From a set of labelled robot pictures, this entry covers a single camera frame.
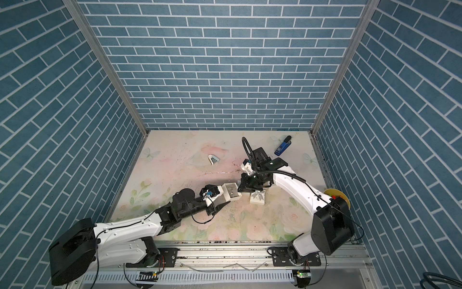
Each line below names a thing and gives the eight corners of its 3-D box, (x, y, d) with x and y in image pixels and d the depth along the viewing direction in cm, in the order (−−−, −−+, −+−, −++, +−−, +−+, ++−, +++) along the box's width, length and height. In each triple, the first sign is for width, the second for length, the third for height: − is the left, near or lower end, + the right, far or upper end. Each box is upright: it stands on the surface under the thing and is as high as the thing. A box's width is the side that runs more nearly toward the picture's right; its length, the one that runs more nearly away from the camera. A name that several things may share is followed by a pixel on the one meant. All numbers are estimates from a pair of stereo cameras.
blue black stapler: (275, 154, 112) (276, 149, 108) (285, 140, 120) (287, 134, 116) (280, 157, 111) (282, 151, 106) (291, 143, 118) (293, 137, 114)
